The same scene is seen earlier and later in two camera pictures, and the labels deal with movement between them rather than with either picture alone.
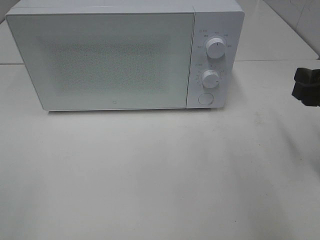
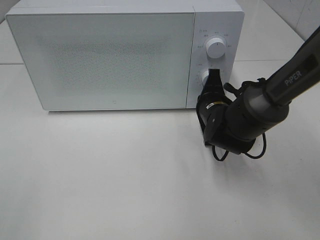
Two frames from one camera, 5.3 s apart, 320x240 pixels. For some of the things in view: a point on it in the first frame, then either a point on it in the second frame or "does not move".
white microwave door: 106,60 does not move
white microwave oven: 129,55 does not move
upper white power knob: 215,48 does not move
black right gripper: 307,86 to 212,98
